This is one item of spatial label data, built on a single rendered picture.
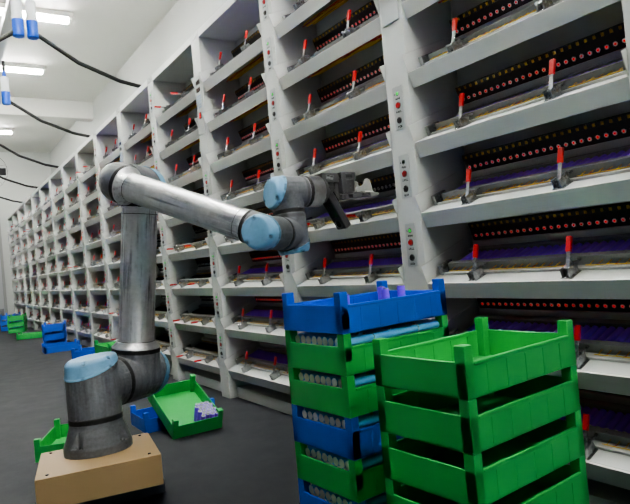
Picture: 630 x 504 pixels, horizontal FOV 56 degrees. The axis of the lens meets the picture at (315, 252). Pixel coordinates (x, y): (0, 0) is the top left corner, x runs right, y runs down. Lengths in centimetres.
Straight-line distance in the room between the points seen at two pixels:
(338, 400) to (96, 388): 85
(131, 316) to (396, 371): 110
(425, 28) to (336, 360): 106
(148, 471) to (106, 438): 17
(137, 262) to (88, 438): 53
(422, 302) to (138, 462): 89
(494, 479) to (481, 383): 15
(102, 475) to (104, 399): 22
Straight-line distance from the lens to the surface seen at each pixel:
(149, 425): 252
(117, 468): 173
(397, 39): 179
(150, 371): 195
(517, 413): 102
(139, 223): 191
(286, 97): 233
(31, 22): 390
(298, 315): 124
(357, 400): 117
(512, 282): 148
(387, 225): 179
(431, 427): 98
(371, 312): 118
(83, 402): 183
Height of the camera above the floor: 63
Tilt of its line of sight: 1 degrees up
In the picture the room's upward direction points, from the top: 5 degrees counter-clockwise
